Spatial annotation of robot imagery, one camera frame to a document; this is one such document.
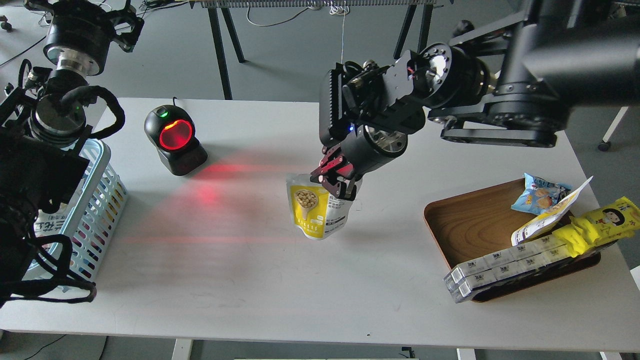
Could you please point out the white grey office chair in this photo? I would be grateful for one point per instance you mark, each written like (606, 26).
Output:
(605, 143)

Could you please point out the brown wooden tray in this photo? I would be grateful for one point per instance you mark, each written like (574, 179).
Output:
(481, 222)

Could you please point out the yellow snack bar pack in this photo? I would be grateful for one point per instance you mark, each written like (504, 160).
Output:
(618, 220)

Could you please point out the light blue plastic basket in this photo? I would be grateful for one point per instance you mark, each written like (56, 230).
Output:
(95, 210)

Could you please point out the white red snack bag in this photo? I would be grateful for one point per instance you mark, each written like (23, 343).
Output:
(52, 223)

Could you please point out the clear wrapped box pack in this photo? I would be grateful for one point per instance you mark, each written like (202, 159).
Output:
(472, 277)

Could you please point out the black barcode scanner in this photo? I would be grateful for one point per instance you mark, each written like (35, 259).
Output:
(172, 131)

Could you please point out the blue snack bag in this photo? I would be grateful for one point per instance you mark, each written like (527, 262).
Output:
(539, 195)

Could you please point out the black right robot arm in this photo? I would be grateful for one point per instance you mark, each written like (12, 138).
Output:
(512, 82)

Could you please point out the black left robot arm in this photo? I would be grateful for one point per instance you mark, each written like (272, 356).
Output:
(45, 123)

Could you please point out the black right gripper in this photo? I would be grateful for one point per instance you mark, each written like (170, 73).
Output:
(369, 111)

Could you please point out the black leg background table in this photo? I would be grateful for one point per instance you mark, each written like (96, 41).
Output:
(287, 50)

